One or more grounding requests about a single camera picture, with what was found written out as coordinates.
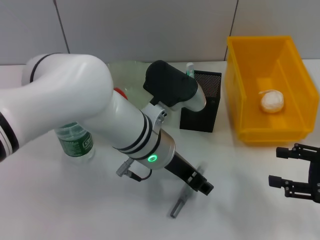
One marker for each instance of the grey marker pen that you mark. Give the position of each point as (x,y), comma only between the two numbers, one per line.
(178,205)

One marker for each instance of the clear water bottle green label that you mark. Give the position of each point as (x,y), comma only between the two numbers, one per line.
(75,145)

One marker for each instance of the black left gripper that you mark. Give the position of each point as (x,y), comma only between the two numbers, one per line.
(180,166)

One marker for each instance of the white paper ball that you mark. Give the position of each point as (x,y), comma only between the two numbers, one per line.
(272,101)

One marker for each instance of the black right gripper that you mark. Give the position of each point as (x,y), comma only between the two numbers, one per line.
(315,172)

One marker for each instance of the black mesh pen holder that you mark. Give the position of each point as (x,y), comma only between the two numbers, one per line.
(200,120)

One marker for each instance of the yellow plastic bin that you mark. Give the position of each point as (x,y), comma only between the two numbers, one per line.
(242,100)

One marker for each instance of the mint green retractable pen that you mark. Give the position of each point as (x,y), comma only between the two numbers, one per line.
(190,70)

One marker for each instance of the pale green glass fruit plate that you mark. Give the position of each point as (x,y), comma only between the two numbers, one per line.
(130,75)

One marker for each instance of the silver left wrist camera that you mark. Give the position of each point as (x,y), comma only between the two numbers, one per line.
(170,85)

